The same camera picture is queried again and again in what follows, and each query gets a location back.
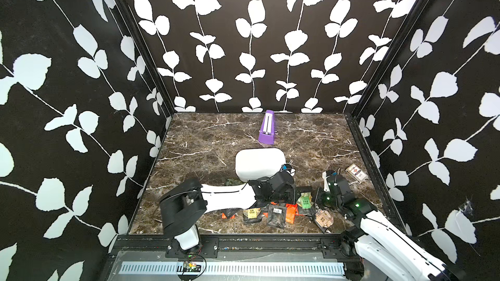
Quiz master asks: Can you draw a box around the orange tea bag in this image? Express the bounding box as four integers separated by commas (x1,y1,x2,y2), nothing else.
285,204,298,224

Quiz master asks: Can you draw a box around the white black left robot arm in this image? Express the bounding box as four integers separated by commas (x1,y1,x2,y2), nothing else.
158,164,298,251

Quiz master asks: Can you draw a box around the white perforated vent strip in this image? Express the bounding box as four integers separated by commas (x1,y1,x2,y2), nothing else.
118,261,345,278

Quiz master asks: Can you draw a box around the brown label tea bag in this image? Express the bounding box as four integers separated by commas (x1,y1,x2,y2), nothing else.
314,209,334,230

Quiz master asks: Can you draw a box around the white plastic storage box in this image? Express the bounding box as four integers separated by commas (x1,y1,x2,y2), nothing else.
235,148,286,182

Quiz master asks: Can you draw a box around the purple metronome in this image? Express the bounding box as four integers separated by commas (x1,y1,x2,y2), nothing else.
258,110,276,145

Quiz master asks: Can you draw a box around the black barcode tea bag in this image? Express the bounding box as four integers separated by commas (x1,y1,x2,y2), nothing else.
267,204,286,229

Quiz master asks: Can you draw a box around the small circuit board with wires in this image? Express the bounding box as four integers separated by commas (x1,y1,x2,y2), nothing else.
177,261,204,274

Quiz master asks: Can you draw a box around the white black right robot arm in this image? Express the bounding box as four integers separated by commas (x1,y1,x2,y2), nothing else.
320,170,466,280

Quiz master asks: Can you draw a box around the yellow label tea bag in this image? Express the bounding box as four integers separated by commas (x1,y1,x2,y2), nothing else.
242,208,263,225

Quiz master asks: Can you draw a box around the green label tea bag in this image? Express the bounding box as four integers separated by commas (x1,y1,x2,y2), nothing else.
296,193,312,209

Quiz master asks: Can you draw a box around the black front mounting rail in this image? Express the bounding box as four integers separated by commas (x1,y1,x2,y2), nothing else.
110,234,355,261

